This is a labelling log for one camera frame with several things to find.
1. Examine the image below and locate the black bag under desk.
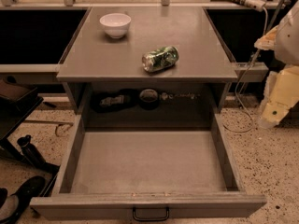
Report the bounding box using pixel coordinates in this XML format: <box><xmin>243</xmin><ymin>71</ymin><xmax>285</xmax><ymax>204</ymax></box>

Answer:
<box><xmin>90</xmin><ymin>89</ymin><xmax>138</xmax><ymax>113</ymax></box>

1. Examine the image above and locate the black drawer handle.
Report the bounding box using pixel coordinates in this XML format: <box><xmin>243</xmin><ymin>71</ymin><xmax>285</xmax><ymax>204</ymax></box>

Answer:
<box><xmin>133</xmin><ymin>207</ymin><xmax>170</xmax><ymax>222</ymax></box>

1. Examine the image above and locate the open grey top drawer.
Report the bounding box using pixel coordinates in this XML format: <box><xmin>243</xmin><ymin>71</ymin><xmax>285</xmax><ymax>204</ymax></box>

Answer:
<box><xmin>31</xmin><ymin>115</ymin><xmax>266</xmax><ymax>220</ymax></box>

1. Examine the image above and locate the black chair base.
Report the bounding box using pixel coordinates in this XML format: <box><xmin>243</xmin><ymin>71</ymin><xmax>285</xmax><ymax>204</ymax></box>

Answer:
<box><xmin>0</xmin><ymin>77</ymin><xmax>60</xmax><ymax>198</ymax></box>

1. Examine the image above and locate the dark round container under desk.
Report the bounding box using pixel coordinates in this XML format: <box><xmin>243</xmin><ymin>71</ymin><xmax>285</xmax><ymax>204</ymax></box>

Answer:
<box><xmin>138</xmin><ymin>89</ymin><xmax>159</xmax><ymax>110</ymax></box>

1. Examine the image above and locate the grey cabinet desk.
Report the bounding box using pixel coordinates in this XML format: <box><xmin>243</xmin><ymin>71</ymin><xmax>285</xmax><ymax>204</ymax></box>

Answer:
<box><xmin>57</xmin><ymin>6</ymin><xmax>236</xmax><ymax>128</ymax></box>

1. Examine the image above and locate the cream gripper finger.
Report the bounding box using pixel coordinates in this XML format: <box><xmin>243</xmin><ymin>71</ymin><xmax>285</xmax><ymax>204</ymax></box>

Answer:
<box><xmin>258</xmin><ymin>65</ymin><xmax>299</xmax><ymax>129</ymax></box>
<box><xmin>254</xmin><ymin>26</ymin><xmax>278</xmax><ymax>50</ymax></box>

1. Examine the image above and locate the white ceramic bowl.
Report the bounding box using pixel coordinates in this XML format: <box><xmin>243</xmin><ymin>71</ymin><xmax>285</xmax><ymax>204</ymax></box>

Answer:
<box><xmin>99</xmin><ymin>13</ymin><xmax>131</xmax><ymax>38</ymax></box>

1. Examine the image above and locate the green soda can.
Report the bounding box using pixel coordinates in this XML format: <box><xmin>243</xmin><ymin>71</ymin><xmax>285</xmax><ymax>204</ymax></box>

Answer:
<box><xmin>142</xmin><ymin>46</ymin><xmax>179</xmax><ymax>73</ymax></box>

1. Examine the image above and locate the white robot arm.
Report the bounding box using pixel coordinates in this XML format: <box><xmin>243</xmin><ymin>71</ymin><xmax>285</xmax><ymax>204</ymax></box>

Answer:
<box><xmin>254</xmin><ymin>1</ymin><xmax>299</xmax><ymax>129</ymax></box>

